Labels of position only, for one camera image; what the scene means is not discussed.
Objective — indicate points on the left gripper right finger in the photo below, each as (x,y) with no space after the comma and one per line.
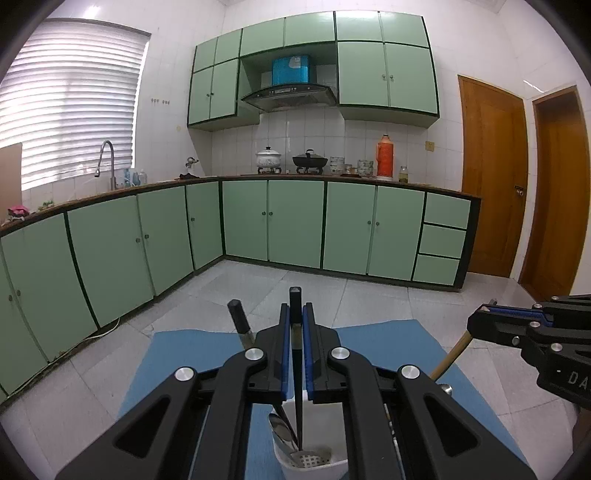
(400,424)

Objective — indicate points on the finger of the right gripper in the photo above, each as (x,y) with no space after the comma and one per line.
(502,329)
(531,309)

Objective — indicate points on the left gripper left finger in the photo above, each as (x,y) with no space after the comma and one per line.
(193,425)

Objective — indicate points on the light wooden chopstick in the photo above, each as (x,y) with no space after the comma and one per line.
(462,344)

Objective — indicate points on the dark metal spoon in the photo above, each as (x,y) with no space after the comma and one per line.
(284,437)

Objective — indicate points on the black chopstick gold band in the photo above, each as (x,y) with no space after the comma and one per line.
(242,327)
(296,320)

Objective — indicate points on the green lower kitchen cabinets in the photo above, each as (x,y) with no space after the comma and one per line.
(71,270)

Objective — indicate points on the green kitchen cabinets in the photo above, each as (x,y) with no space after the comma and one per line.
(379,65)
(71,270)

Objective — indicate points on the green upper kitchen cabinets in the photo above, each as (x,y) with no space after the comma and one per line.
(379,65)

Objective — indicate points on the wooden door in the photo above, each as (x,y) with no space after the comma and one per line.
(495,168)
(561,212)

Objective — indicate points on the blue table cloth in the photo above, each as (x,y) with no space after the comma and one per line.
(390,345)

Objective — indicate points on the white plastic utensil holder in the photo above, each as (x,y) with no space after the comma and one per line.
(324,444)

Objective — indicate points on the small glass jar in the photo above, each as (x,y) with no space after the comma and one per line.
(404,174)

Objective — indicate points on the orange thermos flask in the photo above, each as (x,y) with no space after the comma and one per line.
(385,157)

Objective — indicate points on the black wok on stove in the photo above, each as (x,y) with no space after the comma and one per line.
(310,163)

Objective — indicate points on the white cooking pot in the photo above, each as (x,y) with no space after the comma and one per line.
(268,161)

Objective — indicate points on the black range hood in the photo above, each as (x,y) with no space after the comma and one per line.
(290,96)

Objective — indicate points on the cardboard box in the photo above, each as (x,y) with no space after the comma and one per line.
(10,178)

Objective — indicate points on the white window blinds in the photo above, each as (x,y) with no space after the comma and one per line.
(70,97)

